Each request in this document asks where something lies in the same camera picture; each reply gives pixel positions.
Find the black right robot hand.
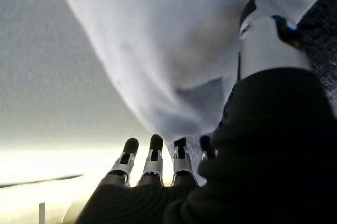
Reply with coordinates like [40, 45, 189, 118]
[75, 0, 337, 224]

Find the white fringed square cushion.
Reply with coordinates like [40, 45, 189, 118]
[48, 0, 337, 142]

